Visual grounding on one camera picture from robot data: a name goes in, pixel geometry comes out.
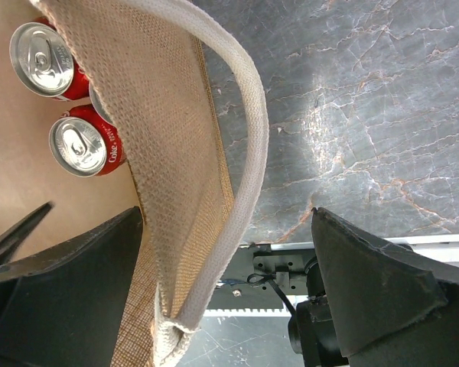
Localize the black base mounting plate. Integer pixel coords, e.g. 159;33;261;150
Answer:
211;244;324;300

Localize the brown canvas tote bag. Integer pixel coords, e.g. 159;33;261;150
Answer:
0;0;271;367

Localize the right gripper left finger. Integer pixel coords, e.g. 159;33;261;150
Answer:
0;207;143;366

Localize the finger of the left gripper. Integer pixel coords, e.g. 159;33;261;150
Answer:
0;202;54;264

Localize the red coke can front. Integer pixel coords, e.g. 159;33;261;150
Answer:
89;83;113;125

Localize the red coke can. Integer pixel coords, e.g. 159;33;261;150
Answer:
89;83;113;125
49;104;126;177
9;17;90;101

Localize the light blue cable duct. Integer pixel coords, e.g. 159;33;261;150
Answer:
203;294;291;317

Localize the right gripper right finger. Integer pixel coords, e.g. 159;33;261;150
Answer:
311;208;459;366

